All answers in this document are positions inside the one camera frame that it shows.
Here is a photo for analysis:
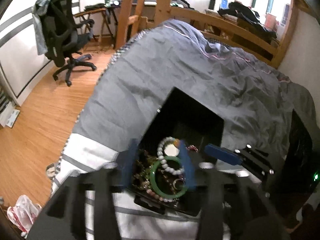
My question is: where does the green jade bangle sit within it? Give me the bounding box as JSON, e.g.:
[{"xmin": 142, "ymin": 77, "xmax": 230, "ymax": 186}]
[{"xmin": 149, "ymin": 156, "xmax": 188, "ymax": 197}]

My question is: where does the wooden folding table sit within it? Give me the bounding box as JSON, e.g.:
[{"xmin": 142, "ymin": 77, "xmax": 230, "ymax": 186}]
[{"xmin": 74, "ymin": 4, "xmax": 118, "ymax": 48}]

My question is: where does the yellow crystal beaded bracelet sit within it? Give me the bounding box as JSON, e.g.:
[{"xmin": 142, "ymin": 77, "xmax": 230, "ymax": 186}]
[{"xmin": 135, "ymin": 152, "xmax": 153, "ymax": 183}]

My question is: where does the black cardboard box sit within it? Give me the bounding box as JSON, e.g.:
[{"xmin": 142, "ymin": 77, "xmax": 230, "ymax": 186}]
[{"xmin": 132, "ymin": 86, "xmax": 225, "ymax": 218}]

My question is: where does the white sliding door wardrobe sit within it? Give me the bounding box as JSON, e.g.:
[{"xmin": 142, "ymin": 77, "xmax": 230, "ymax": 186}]
[{"xmin": 0, "ymin": 0, "xmax": 80, "ymax": 105}]

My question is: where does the grey white beaded bracelet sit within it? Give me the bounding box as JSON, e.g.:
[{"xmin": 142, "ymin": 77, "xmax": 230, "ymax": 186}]
[{"xmin": 157, "ymin": 136, "xmax": 186, "ymax": 176}]

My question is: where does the white round disc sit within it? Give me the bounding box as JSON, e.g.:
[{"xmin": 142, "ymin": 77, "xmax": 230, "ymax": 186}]
[{"xmin": 164, "ymin": 145, "xmax": 180, "ymax": 157}]

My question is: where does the pile of dark clothes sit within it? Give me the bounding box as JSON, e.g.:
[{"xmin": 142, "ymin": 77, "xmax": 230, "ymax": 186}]
[{"xmin": 217, "ymin": 1, "xmax": 278, "ymax": 39}]

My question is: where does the black office chair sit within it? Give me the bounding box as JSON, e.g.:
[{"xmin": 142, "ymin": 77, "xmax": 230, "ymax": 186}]
[{"xmin": 41, "ymin": 0, "xmax": 97, "ymax": 87}]

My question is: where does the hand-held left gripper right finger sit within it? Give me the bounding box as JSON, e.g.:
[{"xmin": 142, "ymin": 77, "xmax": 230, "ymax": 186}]
[{"xmin": 179, "ymin": 140, "xmax": 290, "ymax": 240}]

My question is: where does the white grey striped bedsheet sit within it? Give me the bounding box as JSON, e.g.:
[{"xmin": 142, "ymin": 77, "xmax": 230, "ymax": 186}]
[{"xmin": 50, "ymin": 132, "xmax": 230, "ymax": 240}]

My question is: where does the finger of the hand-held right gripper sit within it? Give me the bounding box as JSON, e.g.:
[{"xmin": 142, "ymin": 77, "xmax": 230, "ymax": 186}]
[{"xmin": 204, "ymin": 144, "xmax": 275, "ymax": 180}]

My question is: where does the white red plastic bag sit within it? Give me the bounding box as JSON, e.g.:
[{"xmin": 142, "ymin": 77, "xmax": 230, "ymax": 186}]
[{"xmin": 7, "ymin": 194, "xmax": 42, "ymax": 233}]

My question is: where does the slipper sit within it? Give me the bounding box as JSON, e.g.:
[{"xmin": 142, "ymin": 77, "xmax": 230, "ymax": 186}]
[{"xmin": 46, "ymin": 163, "xmax": 57, "ymax": 179}]

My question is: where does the grey blue garment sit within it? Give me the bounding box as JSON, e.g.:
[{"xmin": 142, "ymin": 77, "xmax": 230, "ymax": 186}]
[{"xmin": 32, "ymin": 0, "xmax": 54, "ymax": 55}]

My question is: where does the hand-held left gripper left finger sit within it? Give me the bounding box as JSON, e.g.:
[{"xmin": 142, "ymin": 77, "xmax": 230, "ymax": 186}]
[{"xmin": 27, "ymin": 139, "xmax": 139, "ymax": 240}]

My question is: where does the wooden bed frame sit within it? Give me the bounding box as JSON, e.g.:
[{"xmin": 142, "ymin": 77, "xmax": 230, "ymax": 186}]
[{"xmin": 127, "ymin": 0, "xmax": 300, "ymax": 68}]

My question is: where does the white flat box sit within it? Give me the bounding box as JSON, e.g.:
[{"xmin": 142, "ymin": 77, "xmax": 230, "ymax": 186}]
[{"xmin": 0, "ymin": 100, "xmax": 20, "ymax": 128}]

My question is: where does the pale pink beaded bracelet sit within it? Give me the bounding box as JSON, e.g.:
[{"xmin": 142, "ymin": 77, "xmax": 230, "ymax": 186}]
[{"xmin": 140, "ymin": 182, "xmax": 175, "ymax": 202}]

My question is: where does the wooden ladder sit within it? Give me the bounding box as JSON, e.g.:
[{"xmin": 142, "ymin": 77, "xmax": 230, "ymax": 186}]
[{"xmin": 115, "ymin": 0, "xmax": 148, "ymax": 49}]

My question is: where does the grey duvet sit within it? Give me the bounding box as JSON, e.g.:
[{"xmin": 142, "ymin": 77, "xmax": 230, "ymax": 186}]
[{"xmin": 75, "ymin": 20, "xmax": 315, "ymax": 173}]

